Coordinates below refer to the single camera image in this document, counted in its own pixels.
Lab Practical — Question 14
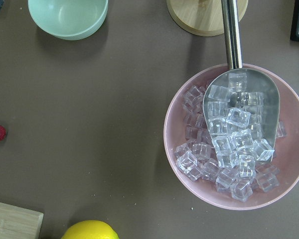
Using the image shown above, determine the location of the pink bowl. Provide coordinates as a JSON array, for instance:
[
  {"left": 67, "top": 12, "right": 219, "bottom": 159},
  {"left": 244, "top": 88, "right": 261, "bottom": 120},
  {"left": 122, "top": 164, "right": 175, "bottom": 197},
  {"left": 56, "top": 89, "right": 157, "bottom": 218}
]
[{"left": 163, "top": 63, "right": 299, "bottom": 211}]

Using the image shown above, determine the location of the steel ice scoop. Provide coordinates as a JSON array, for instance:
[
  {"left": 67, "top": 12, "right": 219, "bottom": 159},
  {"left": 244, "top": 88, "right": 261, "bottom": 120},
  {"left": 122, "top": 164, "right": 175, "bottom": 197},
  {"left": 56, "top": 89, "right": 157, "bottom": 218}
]
[{"left": 202, "top": 0, "right": 281, "bottom": 164}]

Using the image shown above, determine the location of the wooden cup stand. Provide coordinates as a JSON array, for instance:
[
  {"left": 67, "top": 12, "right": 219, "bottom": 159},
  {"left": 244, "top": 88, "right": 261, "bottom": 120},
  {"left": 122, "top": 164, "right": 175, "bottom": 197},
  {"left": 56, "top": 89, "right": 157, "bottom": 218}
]
[{"left": 166, "top": 0, "right": 249, "bottom": 37}]

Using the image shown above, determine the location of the yellow lemon outer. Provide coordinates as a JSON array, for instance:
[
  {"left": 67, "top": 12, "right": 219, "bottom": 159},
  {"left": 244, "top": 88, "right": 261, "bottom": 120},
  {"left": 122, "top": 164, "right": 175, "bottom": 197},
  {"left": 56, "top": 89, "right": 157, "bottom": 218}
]
[{"left": 61, "top": 220, "right": 119, "bottom": 239}]

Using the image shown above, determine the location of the green bowl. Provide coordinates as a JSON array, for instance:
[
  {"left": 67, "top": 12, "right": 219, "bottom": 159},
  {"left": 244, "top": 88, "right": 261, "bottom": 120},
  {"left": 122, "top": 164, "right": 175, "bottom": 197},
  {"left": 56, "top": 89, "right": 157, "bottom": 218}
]
[{"left": 28, "top": 0, "right": 109, "bottom": 40}]

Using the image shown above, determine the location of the wooden cutting board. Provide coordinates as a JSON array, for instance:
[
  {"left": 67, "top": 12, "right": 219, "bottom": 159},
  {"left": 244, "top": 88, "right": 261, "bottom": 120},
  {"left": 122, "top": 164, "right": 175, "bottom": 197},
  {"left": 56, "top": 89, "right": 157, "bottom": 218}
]
[{"left": 0, "top": 202, "right": 44, "bottom": 239}]

